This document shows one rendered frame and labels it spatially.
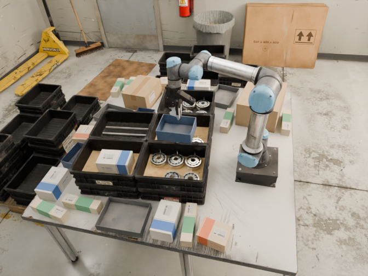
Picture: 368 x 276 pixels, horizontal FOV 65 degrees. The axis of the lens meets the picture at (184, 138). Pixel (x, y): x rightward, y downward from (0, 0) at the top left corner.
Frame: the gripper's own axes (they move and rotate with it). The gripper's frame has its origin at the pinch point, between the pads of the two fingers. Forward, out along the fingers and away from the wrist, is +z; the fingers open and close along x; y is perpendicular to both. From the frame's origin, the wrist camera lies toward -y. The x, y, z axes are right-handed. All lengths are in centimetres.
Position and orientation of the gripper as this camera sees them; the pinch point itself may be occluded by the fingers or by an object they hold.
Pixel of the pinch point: (179, 118)
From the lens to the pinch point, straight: 170.4
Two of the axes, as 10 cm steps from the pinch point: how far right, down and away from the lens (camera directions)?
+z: 0.3, 8.2, 5.7
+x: -2.8, 5.6, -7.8
